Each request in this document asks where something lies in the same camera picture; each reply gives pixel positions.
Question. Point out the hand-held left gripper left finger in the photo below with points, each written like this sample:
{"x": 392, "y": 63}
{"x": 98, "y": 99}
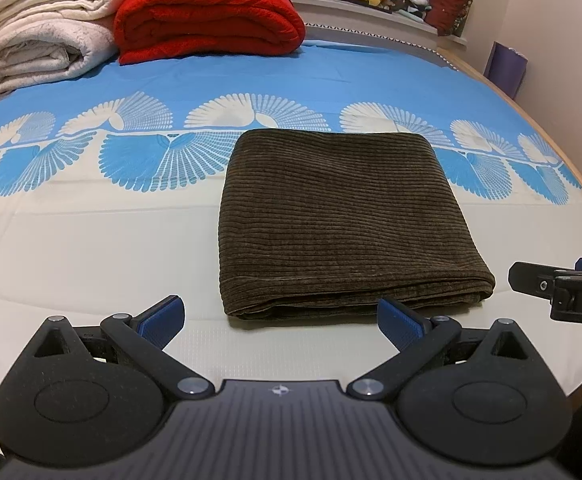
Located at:
{"x": 163, "y": 317}

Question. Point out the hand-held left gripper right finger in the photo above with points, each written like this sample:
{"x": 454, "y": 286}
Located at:
{"x": 401, "y": 322}

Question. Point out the blue white printed bed sheet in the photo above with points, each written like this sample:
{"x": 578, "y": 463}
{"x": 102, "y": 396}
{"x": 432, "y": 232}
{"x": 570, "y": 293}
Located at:
{"x": 121, "y": 240}

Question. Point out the purple paper bag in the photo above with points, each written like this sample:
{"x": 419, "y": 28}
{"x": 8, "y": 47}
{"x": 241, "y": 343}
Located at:
{"x": 507, "y": 67}

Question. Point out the red patterned cushion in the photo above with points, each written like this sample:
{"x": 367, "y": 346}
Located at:
{"x": 448, "y": 2}

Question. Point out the red folded blanket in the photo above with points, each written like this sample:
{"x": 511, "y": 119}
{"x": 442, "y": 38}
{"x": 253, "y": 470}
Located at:
{"x": 206, "y": 20}

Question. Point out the white fluffy folded blanket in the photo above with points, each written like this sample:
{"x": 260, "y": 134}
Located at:
{"x": 46, "y": 30}

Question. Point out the white window sill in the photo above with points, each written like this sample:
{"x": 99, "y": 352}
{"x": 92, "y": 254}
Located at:
{"x": 351, "y": 15}

